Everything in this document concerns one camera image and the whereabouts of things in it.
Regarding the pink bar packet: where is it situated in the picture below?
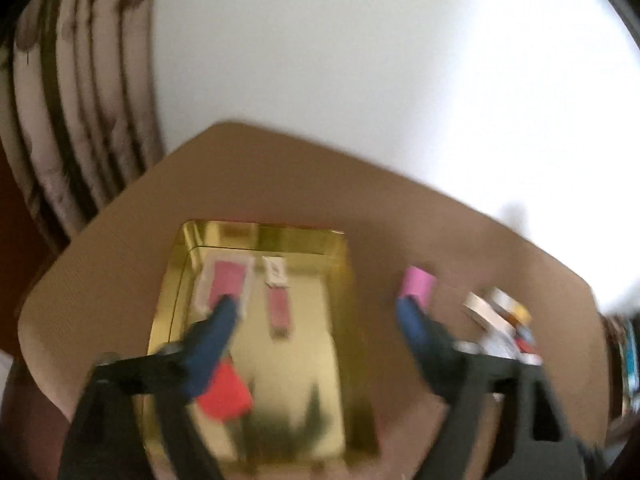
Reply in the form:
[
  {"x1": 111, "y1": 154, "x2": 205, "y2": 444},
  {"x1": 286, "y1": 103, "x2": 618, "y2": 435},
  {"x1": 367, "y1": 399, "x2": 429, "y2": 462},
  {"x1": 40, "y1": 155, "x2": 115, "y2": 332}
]
[{"x1": 268, "y1": 285, "x2": 294, "y2": 341}]

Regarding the red box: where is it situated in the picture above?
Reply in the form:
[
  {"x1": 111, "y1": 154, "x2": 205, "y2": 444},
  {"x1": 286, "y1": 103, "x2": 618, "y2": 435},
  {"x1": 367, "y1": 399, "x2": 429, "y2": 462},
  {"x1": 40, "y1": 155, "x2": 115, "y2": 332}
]
[{"x1": 195, "y1": 360, "x2": 254, "y2": 422}]

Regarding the small red packet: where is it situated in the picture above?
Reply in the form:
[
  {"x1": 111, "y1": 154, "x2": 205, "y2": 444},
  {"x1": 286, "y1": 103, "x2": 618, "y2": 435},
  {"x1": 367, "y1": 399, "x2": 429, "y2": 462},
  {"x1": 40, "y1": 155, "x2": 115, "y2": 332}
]
[{"x1": 515, "y1": 327, "x2": 544, "y2": 366}]

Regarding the gold metal tray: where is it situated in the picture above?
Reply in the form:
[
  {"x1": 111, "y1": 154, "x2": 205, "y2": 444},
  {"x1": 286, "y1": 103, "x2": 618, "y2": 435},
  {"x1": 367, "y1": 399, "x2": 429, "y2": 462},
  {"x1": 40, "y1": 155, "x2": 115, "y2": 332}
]
[{"x1": 141, "y1": 219, "x2": 381, "y2": 466}]

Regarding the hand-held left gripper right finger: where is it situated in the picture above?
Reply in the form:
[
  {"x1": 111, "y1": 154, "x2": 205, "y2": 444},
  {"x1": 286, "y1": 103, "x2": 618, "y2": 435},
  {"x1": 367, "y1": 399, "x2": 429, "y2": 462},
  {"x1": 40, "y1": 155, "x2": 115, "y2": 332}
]
[{"x1": 395, "y1": 296, "x2": 608, "y2": 480}]

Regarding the teal patterned object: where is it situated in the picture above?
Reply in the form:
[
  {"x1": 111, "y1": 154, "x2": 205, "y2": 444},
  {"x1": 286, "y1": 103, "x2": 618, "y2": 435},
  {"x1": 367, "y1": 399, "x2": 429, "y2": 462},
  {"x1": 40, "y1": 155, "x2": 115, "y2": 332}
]
[{"x1": 602, "y1": 314, "x2": 640, "y2": 417}]

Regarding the small white box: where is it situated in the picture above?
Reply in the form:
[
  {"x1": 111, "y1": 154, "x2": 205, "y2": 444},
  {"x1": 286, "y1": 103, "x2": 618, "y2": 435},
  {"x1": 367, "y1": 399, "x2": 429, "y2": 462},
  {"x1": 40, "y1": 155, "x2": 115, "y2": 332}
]
[{"x1": 262, "y1": 256, "x2": 289, "y2": 289}]

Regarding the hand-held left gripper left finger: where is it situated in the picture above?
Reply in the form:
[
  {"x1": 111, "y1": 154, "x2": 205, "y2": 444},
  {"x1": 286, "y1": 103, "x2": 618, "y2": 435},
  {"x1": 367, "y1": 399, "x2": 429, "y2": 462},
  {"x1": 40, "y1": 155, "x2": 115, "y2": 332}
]
[{"x1": 57, "y1": 295, "x2": 256, "y2": 480}]

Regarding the pink box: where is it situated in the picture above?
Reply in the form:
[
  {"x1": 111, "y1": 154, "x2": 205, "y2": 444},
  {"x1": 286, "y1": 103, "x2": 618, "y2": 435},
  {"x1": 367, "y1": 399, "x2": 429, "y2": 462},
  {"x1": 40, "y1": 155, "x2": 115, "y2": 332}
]
[{"x1": 399, "y1": 266, "x2": 437, "y2": 311}]

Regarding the beige patterned curtain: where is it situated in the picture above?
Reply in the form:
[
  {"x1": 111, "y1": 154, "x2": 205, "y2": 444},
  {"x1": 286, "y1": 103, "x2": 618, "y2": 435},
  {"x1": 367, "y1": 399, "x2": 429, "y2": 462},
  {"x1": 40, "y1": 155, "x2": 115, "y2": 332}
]
[{"x1": 0, "y1": 0, "x2": 167, "y2": 256}]

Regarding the white striped cube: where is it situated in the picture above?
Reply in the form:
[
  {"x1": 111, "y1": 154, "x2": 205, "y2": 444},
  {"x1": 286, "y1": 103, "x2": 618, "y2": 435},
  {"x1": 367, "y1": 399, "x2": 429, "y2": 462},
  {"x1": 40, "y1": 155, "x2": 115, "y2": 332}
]
[{"x1": 462, "y1": 291, "x2": 516, "y2": 333}]

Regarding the pink packet with white border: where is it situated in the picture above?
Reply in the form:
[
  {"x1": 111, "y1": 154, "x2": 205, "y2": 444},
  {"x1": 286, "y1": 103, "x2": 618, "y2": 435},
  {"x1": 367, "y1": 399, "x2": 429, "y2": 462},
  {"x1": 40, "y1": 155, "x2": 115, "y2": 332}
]
[{"x1": 192, "y1": 255, "x2": 256, "y2": 321}]

